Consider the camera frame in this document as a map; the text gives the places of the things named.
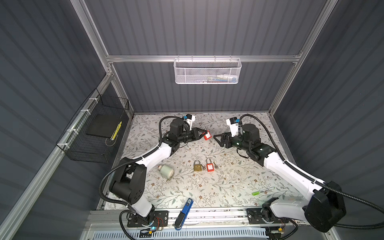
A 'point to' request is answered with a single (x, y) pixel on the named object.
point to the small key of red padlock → (215, 166)
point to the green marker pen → (257, 192)
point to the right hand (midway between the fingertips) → (219, 136)
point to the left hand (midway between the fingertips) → (206, 131)
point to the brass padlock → (197, 167)
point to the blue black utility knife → (184, 214)
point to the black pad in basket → (103, 125)
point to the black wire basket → (91, 136)
